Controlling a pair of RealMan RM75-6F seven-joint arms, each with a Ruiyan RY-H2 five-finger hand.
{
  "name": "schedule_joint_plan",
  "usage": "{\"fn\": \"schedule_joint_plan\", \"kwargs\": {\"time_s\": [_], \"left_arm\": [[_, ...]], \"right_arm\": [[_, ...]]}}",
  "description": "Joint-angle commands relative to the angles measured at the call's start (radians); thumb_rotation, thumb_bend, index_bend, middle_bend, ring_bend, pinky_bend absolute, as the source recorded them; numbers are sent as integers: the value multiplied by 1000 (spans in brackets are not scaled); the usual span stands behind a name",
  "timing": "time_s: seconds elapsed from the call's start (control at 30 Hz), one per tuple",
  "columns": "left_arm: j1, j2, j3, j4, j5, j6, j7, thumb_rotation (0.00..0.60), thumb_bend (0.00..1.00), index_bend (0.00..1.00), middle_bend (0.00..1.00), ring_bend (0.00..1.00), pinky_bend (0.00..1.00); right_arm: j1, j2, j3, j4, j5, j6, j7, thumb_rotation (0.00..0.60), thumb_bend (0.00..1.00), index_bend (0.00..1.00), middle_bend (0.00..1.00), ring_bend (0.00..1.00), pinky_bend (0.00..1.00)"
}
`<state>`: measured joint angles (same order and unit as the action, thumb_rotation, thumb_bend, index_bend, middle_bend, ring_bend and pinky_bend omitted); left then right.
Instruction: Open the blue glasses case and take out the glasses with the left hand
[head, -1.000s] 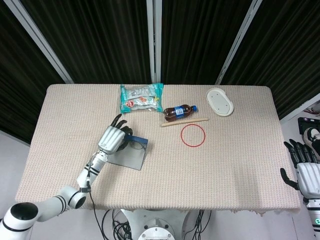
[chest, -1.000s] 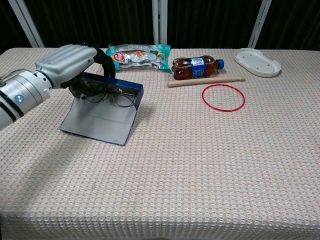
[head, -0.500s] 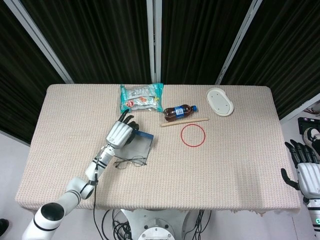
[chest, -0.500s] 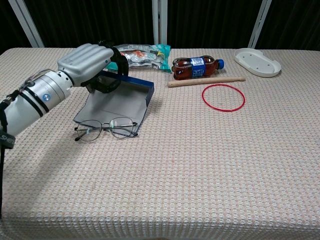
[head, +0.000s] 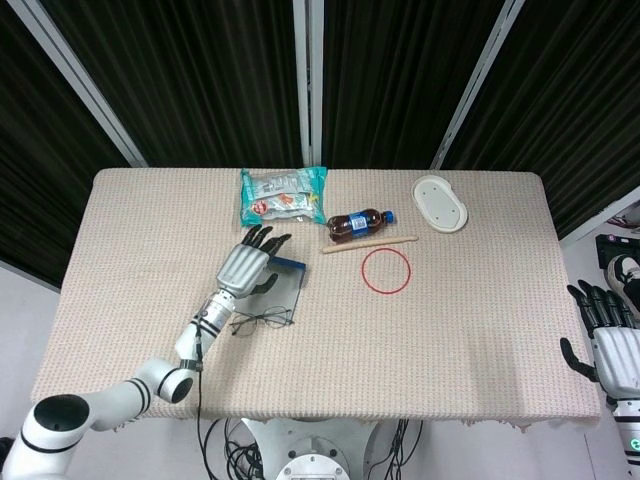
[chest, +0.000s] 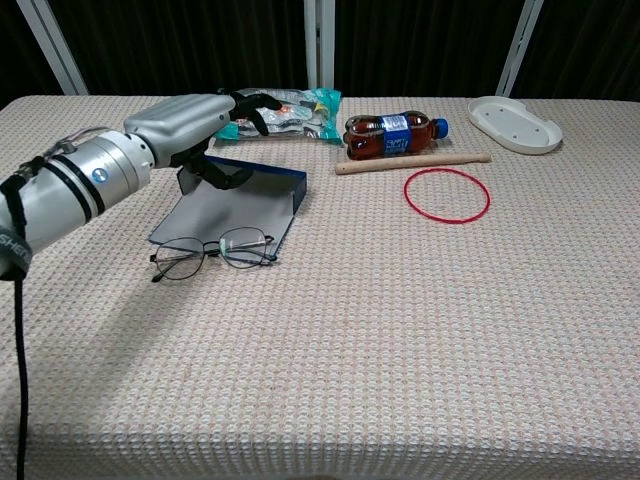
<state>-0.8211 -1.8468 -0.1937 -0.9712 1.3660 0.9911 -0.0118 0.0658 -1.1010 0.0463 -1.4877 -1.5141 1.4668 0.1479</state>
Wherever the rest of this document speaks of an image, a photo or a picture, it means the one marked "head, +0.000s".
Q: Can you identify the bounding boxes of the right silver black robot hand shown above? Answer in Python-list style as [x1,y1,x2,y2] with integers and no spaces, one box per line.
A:
[559,280,640,399]

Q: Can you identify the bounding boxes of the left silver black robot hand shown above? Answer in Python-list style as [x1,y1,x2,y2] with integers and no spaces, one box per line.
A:
[214,224,294,301]

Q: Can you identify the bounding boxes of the blue glasses case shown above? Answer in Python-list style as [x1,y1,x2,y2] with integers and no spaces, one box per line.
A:
[249,253,309,327]

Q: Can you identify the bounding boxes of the thin black-framed eyeglasses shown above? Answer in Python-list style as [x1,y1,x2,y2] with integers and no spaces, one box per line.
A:
[229,307,295,337]

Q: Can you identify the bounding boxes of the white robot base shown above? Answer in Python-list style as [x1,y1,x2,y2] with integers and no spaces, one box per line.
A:
[239,417,386,480]

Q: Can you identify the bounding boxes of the teal snack bag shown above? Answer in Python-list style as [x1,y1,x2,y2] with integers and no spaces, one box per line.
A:
[238,166,329,230]

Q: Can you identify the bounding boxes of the white black sneaker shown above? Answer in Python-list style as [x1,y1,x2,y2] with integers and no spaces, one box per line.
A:
[607,253,640,321]

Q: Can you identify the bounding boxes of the black case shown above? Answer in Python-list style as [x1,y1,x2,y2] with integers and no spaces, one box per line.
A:
[594,232,640,274]

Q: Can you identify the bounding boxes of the cola bottle blue cap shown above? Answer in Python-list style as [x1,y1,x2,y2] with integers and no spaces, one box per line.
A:
[326,209,398,245]

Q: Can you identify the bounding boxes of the wooden stick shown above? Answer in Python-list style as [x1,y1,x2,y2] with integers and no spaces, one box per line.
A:
[322,233,418,255]

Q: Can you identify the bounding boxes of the white red sneaker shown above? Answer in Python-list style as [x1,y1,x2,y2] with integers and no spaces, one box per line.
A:
[607,199,640,229]

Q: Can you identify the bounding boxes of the beige woven tablecloth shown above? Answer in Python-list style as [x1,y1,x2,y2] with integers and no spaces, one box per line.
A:
[30,167,604,434]

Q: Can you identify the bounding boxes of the black pleated curtain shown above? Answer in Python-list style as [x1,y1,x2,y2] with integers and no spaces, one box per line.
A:
[442,0,640,239]
[322,0,501,169]
[0,0,134,291]
[39,0,307,169]

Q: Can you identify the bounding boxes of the white oval tray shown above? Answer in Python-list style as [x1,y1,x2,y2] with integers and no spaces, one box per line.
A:
[411,174,470,234]

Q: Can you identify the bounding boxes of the red ring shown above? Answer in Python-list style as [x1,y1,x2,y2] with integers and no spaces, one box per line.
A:
[360,248,412,295]

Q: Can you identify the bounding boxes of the grey metal partition post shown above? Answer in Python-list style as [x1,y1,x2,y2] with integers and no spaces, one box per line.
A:
[557,184,640,244]
[292,0,326,169]
[9,0,149,169]
[429,0,524,170]

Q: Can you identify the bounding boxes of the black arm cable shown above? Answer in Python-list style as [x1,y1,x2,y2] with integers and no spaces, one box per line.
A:
[192,319,217,480]

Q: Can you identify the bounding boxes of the black cable bundle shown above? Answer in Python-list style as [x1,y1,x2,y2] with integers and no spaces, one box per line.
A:
[217,417,266,480]
[364,419,426,480]

